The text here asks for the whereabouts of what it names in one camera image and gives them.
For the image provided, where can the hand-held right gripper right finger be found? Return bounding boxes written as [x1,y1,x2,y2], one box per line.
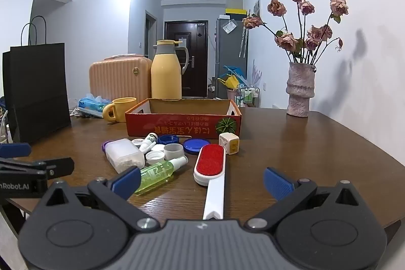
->
[246,167,368,232]

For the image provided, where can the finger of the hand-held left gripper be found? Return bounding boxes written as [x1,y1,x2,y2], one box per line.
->
[0,157,75,178]
[0,143,32,158]

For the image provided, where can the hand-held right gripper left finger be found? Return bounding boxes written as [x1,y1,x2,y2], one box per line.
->
[38,166,159,232]

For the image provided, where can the white bottle with purple cap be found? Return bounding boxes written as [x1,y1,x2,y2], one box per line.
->
[102,138,145,174]

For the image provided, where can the green spray bottle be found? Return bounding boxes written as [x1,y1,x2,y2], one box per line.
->
[134,155,188,195]

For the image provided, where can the white ridged cap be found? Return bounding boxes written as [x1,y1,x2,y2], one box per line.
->
[145,151,166,165]

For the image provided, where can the small white dropper bottle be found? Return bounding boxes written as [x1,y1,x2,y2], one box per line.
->
[139,132,159,154]

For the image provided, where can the blue notched bottle cap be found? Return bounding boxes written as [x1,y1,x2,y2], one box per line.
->
[157,135,179,146]

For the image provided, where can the white cube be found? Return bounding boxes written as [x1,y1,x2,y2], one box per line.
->
[219,132,240,156]

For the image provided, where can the red white lint brush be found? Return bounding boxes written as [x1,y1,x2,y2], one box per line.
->
[193,144,227,220]

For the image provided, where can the orange printed cardboard box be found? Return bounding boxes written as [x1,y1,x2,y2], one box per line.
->
[125,98,242,139]

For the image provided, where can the blue round lid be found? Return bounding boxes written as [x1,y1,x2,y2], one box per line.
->
[184,139,211,154]

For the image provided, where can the black paper bag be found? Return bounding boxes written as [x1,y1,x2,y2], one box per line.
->
[3,16,72,144]

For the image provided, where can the blue tissue pack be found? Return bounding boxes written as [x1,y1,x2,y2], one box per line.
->
[77,94,113,118]

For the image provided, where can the yellow mug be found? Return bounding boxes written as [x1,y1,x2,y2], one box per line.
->
[103,97,137,123]

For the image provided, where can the metal storage cart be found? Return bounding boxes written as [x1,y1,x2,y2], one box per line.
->
[237,84,260,108]

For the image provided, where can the pink textured vase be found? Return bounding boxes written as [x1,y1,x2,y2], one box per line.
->
[286,62,317,118]

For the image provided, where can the peach ribbed suitcase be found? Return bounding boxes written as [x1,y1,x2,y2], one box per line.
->
[89,54,153,101]

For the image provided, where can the yellow watering can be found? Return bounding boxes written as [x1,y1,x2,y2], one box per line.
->
[217,74,239,90]

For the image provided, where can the purple dried flower bunch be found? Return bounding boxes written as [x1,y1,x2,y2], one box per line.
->
[251,59,265,89]

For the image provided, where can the yellow thermos jug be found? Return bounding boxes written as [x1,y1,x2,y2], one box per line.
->
[150,40,189,100]

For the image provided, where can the blue folding rack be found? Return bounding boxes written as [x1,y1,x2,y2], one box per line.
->
[223,65,247,81]

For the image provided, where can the grey refrigerator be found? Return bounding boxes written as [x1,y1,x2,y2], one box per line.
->
[215,17,248,100]

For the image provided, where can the dark entrance door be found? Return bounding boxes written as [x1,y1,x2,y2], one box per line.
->
[164,20,209,99]

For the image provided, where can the dried pink roses bouquet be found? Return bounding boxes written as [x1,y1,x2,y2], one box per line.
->
[242,0,349,66]

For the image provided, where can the hanging folded umbrellas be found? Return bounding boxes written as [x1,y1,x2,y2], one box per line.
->
[239,26,249,58]

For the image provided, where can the plastic sleeve on refrigerator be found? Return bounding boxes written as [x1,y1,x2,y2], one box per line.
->
[221,20,238,35]

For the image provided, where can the yellow black box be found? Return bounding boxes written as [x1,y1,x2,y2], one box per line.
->
[224,7,248,20]

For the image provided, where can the white cables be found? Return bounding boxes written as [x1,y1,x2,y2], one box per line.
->
[70,99,83,117]

